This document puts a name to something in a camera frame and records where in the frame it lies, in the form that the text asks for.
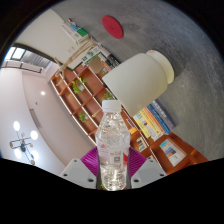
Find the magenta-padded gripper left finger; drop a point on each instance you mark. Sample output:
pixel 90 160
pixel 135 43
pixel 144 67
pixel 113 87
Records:
pixel 78 172

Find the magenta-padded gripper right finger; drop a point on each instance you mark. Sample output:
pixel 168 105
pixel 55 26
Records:
pixel 146 172

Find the clear plastic water bottle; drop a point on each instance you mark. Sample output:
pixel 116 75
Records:
pixel 112 150

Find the stack of colourful books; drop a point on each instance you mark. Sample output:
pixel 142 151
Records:
pixel 154 121

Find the branched ceiling lamp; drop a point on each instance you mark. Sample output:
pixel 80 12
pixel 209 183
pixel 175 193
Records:
pixel 24 145

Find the wooden bookshelf unit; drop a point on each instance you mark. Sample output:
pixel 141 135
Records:
pixel 86 100

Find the cream ribbed cup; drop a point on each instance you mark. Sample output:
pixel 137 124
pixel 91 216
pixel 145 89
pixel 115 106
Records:
pixel 136 83

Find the tan chair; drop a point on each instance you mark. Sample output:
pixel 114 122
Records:
pixel 96 65

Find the green and white carton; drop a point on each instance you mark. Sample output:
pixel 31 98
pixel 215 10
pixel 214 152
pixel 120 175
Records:
pixel 90 56

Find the wooden artist mannequin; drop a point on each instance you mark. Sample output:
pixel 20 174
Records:
pixel 75 55

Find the black box set of books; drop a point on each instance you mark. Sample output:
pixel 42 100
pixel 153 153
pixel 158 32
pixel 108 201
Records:
pixel 110 56

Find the grey curtain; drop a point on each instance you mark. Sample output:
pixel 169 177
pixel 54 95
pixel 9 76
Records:
pixel 35 59

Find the window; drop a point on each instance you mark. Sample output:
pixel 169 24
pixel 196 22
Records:
pixel 13 55

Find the small green and white box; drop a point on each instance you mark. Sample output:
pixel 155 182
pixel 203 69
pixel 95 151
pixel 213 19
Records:
pixel 82 32

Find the stack of white boxes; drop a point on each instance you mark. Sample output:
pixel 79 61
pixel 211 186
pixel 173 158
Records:
pixel 70 30

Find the flat round red coaster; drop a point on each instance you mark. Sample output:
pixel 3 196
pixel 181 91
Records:
pixel 112 26

